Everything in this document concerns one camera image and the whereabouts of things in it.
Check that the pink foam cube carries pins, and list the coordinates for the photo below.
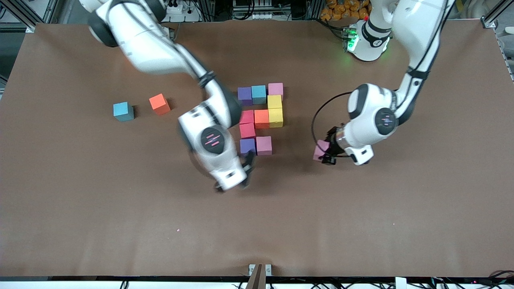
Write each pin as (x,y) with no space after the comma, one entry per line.
(264,145)
(275,89)
(320,150)

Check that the purple foam cube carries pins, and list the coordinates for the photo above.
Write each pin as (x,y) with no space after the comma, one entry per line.
(244,96)
(247,147)

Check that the red foam cube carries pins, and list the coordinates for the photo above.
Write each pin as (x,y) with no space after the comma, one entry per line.
(247,117)
(247,131)

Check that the yellow foam cube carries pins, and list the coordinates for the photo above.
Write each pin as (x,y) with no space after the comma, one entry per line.
(275,118)
(274,101)

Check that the orange foam cube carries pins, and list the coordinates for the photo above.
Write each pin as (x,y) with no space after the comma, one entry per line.
(159,103)
(261,119)

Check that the cyan foam cube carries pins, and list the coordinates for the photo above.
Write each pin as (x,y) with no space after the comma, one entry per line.
(122,110)
(258,94)

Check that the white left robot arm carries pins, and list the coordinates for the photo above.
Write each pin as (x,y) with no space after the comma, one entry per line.
(417,24)

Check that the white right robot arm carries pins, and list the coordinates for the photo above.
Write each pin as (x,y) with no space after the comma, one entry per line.
(144,44)

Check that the pile of orange objects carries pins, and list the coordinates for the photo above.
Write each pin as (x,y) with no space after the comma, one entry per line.
(343,10)

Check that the white power strip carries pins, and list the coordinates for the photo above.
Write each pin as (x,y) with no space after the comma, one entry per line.
(184,12)

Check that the metal table edge bracket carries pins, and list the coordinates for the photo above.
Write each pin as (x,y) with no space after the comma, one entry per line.
(260,273)

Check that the aluminium frame post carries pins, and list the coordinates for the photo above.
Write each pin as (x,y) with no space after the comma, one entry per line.
(490,18)
(29,27)

